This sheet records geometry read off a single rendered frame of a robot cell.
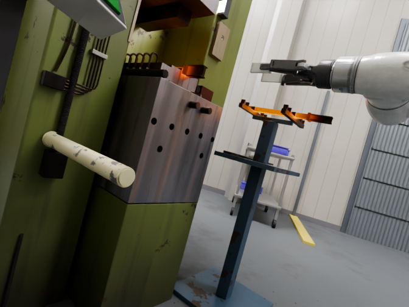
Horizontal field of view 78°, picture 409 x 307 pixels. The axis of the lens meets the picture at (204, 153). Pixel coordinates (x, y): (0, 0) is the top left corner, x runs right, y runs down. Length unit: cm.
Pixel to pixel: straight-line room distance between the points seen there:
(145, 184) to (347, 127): 392
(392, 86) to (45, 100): 93
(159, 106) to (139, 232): 47
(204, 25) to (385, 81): 99
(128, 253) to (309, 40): 434
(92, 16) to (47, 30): 32
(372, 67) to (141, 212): 81
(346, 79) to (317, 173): 372
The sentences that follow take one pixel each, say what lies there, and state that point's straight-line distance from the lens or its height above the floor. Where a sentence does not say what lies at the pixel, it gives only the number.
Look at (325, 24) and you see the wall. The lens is 494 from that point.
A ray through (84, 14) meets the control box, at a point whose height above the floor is 93.
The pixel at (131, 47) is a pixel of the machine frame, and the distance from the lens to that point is 148.
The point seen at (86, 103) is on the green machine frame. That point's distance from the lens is 98.
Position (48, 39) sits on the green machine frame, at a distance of 95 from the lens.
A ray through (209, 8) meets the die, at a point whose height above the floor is 127.
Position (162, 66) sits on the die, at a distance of 98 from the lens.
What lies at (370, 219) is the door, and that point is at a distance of 462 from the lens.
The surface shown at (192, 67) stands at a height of 101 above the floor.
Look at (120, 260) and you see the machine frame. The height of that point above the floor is 26.
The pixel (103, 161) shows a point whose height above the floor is 64.
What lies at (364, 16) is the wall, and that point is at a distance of 511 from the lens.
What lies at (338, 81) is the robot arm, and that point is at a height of 97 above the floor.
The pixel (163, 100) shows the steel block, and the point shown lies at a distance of 91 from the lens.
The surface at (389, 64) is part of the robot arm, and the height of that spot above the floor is 100.
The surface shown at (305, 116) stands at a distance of 126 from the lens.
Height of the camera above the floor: 73
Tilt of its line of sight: 2 degrees down
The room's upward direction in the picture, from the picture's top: 15 degrees clockwise
